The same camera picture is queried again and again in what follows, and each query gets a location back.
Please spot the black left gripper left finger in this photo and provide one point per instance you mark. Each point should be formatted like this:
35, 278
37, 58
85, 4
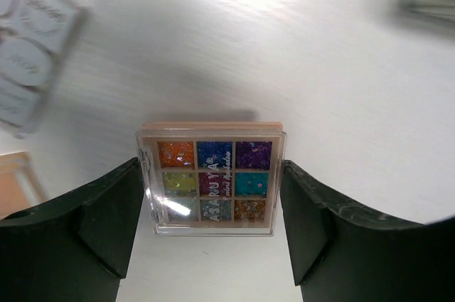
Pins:
77, 246

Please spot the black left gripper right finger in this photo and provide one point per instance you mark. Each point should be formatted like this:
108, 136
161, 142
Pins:
343, 250

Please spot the nude eyeshadow palette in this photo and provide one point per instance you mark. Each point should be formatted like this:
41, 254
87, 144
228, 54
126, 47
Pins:
20, 187

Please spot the colourful eyeshadow palette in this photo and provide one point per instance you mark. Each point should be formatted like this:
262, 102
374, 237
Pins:
212, 178

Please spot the white grey pan palette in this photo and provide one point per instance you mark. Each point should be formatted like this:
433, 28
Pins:
37, 37

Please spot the clear acrylic drawer organizer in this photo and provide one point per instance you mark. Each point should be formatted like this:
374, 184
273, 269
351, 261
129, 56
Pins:
440, 12

